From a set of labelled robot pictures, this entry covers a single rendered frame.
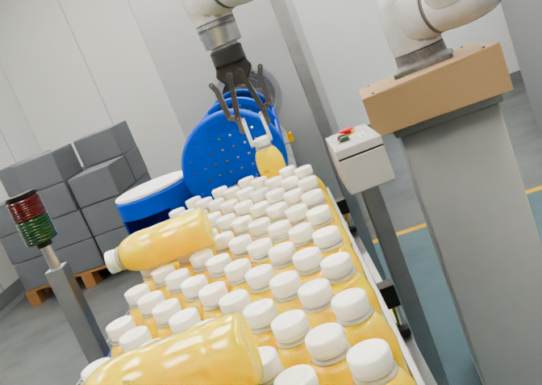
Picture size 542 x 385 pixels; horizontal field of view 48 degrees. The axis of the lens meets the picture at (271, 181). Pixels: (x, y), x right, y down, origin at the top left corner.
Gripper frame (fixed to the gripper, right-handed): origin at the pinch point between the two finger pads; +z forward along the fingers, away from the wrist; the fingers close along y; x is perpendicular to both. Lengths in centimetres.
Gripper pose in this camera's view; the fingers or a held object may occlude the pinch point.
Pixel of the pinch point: (256, 130)
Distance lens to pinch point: 143.6
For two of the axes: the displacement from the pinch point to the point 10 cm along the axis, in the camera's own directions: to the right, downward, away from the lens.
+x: 0.2, 2.1, -9.8
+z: 3.6, 9.1, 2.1
